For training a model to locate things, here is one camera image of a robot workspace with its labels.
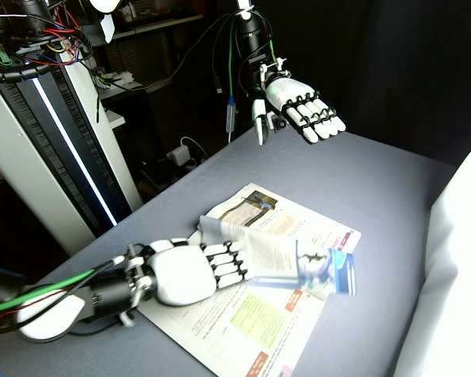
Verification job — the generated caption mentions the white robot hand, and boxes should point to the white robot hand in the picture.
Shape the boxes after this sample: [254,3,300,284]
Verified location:
[145,237,249,307]
[251,77,347,146]

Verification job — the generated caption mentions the printed textbook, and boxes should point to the printed textbook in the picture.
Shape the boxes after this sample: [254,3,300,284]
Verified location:
[137,182,362,377]

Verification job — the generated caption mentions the blue white hanging connector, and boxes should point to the blue white hanging connector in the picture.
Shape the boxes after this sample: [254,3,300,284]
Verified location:
[225,95,238,145]

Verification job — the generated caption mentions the grey table cloth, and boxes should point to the grey table cloth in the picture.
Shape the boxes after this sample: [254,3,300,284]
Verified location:
[0,127,456,377]

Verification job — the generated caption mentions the black curtain backdrop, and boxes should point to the black curtain backdrop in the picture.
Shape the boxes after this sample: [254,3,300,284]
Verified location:
[203,0,471,166]

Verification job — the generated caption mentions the white power adapter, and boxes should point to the white power adapter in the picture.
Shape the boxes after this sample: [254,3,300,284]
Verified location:
[170,145,193,166]

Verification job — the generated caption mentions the background shelf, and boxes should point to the background shelf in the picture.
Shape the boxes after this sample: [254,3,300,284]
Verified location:
[93,0,205,95]

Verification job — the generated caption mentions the white paper tag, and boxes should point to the white paper tag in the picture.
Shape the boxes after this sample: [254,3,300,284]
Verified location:
[100,11,116,44]

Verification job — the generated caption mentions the white robot body column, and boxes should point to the white robot body column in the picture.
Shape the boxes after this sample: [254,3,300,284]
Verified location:
[0,58,142,256]

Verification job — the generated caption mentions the white cloth backdrop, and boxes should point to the white cloth backdrop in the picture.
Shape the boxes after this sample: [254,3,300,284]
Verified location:
[392,129,471,377]

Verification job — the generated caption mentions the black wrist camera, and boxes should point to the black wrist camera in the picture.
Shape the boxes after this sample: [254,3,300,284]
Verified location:
[272,113,290,133]

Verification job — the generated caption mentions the green cable at arm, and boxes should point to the green cable at arm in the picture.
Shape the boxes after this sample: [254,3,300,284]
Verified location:
[226,15,239,99]
[0,269,115,316]

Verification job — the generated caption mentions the black cable with plug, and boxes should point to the black cable with plug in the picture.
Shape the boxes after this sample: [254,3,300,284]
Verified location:
[211,17,225,95]

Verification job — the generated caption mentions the white adapter cable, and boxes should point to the white adapter cable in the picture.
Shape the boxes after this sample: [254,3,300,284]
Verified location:
[179,136,210,159]

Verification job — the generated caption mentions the long black cable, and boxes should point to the long black cable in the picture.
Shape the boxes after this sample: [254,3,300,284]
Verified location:
[97,3,240,93]

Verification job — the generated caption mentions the black corrugated cable conduit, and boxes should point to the black corrugated cable conduit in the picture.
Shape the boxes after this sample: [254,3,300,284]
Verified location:
[0,33,94,84]

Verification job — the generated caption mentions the black robot head with wires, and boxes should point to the black robot head with wires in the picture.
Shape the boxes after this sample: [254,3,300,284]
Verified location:
[0,0,95,66]

